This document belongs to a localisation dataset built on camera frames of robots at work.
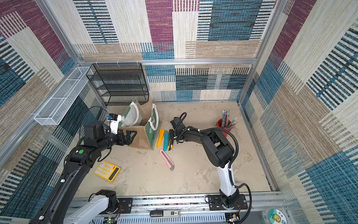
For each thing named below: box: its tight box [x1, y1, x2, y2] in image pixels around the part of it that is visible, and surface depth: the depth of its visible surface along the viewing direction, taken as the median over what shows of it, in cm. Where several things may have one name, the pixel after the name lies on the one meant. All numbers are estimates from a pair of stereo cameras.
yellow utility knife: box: [156, 128, 166, 148], surface depth 101 cm
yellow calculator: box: [94, 160, 121, 182], surface depth 85 cm
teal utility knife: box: [163, 129, 170, 152], surface depth 100 cm
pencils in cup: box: [220, 110, 238, 130], surface depth 96 cm
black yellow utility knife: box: [167, 129, 175, 152], surface depth 96 cm
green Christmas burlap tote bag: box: [118, 97, 163, 151], surface depth 93 cm
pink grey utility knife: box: [159, 148, 175, 171], surface depth 90 cm
